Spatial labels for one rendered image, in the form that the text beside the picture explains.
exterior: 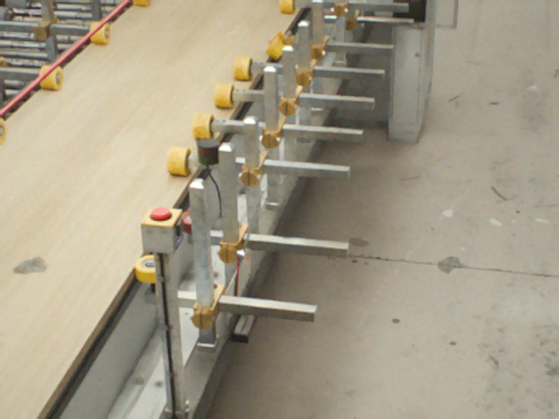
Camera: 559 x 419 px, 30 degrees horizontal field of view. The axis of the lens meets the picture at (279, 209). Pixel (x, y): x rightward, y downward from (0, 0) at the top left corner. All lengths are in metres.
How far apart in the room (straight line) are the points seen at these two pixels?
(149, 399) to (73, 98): 1.34
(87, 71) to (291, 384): 1.34
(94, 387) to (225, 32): 2.03
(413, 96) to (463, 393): 2.02
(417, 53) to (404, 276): 1.35
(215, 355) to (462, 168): 2.71
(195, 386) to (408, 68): 2.97
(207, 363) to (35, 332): 0.44
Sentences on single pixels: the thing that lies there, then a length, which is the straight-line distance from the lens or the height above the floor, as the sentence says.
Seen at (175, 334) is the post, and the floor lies 0.94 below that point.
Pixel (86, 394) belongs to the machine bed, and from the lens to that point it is 2.46.
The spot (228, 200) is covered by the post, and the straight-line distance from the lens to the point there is 2.68.
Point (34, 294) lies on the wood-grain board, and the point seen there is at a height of 0.90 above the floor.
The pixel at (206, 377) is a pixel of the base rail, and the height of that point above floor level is 0.70.
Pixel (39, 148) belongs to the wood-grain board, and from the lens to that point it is 3.29.
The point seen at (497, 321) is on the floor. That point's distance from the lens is 4.02.
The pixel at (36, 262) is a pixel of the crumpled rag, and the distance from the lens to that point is 2.65.
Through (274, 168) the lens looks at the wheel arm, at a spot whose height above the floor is 0.95.
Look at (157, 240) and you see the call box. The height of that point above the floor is 1.18.
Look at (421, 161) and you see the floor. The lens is 5.16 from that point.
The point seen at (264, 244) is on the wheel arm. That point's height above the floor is 0.85.
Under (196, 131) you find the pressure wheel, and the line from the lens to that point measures 3.22.
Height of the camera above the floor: 2.26
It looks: 29 degrees down
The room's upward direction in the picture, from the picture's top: 1 degrees counter-clockwise
